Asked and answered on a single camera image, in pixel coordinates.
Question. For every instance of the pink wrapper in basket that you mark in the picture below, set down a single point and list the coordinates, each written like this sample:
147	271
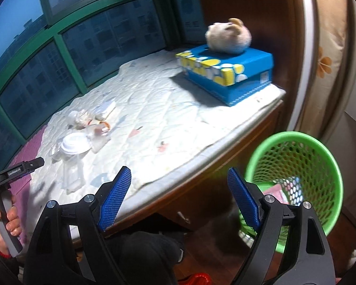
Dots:
277	191

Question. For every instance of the white plastic cup lid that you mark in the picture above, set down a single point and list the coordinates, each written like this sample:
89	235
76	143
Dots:
75	143

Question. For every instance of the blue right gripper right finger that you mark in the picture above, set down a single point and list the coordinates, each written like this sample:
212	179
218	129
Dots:
246	202

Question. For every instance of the white quilted mattress pad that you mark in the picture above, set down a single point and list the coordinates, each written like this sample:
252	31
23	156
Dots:
163	129

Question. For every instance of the floral beige curtain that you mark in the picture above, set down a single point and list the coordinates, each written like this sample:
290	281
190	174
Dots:
326	85

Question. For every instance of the white styrofoam block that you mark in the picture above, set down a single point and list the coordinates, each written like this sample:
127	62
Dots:
102	111

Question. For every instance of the green mesh trash basket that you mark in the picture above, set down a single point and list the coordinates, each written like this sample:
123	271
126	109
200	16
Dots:
304	168

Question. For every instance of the beige plush toy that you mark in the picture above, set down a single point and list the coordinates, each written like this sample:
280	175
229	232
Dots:
232	37

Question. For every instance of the green window frame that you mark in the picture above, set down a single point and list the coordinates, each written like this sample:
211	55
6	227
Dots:
72	52

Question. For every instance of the blue yellow tissue box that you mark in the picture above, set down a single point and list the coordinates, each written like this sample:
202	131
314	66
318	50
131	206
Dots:
229	78

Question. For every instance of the orange peel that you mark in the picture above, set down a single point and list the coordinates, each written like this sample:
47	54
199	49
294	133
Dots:
105	123

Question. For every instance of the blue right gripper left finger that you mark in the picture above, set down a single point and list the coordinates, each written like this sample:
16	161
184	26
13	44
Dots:
112	196

